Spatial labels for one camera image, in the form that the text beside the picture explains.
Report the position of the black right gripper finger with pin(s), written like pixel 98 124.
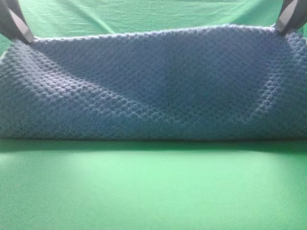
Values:
pixel 293 15

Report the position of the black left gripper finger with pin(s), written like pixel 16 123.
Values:
pixel 12 22

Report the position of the blue waffle-weave towel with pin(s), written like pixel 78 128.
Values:
pixel 209 83

